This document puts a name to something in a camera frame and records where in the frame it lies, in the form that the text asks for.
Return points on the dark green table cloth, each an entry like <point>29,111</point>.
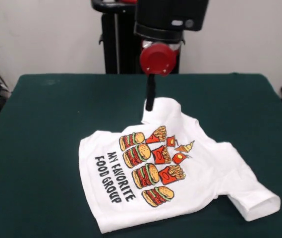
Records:
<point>31,148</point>

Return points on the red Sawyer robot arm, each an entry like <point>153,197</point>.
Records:
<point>170,15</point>

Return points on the white printed T-shirt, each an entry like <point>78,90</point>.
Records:
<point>205,178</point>

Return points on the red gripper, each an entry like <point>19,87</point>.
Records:
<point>158,59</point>

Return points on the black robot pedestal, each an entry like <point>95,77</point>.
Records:
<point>118,37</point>

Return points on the red robot base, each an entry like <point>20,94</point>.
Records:
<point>128,1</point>

